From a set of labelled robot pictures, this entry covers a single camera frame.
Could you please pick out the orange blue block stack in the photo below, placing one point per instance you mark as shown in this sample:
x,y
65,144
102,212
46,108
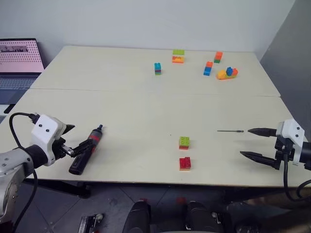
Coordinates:
x,y
208,69

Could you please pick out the red toy block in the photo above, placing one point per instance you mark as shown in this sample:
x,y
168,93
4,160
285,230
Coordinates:
x,y
185,163

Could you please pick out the thin metal screwdriver bit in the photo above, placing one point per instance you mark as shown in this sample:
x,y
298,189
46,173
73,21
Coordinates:
x,y
229,131

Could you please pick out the green brick on orange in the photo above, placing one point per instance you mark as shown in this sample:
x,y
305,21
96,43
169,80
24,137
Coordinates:
x,y
184,143

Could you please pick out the black table leg frame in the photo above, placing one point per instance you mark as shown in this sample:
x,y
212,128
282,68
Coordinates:
x,y
60,188

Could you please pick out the grey laptop with pink screen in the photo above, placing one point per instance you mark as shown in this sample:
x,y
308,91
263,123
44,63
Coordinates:
x,y
19,57

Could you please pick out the teal red green block stack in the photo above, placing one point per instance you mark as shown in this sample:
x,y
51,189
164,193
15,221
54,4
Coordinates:
x,y
158,69

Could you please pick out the dark rounded shape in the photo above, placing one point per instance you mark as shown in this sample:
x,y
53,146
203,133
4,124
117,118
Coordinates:
x,y
137,218
198,217

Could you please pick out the black metal bracket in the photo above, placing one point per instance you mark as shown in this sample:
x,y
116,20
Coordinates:
x,y
91,223

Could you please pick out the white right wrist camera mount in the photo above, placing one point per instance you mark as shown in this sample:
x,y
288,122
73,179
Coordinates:
x,y
295,132

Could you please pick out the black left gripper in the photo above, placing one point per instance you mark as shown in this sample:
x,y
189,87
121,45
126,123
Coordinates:
x,y
59,148

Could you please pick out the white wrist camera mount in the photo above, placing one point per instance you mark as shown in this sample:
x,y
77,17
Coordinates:
x,y
295,132
46,136

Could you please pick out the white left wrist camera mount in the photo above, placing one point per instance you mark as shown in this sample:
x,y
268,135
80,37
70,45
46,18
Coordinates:
x,y
46,136

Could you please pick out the green orange yellow block stack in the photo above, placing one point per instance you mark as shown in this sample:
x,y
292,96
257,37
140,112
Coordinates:
x,y
178,58

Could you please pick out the black red electric screwdriver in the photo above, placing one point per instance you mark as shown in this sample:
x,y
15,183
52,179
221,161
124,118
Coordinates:
x,y
77,165

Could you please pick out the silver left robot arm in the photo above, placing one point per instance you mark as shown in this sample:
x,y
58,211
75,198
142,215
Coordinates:
x,y
14,160

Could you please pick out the yellow blue orange block boat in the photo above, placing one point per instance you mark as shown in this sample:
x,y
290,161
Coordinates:
x,y
227,74

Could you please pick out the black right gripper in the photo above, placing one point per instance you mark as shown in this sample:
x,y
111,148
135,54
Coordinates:
x,y
283,145

